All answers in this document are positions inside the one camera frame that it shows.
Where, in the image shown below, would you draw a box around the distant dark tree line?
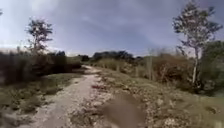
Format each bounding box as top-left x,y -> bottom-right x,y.
78,49 -> 144,64

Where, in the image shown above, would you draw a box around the stony dirt path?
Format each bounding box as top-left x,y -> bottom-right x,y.
13,64 -> 148,128

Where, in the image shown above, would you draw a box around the brown and green shrubs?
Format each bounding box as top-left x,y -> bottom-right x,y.
96,40 -> 224,98

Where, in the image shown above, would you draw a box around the dry leafy grass slope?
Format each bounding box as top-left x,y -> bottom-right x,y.
94,66 -> 224,128

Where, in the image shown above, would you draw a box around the thin sparse tree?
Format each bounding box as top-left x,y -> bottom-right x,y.
24,18 -> 54,56

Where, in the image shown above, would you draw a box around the dark bushes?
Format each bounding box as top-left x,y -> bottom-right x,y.
0,49 -> 83,84

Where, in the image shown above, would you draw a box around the patchy grass verge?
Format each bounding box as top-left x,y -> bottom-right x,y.
0,72 -> 84,118

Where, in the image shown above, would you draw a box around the pale-trunked tree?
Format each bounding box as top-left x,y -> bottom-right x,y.
172,1 -> 224,88

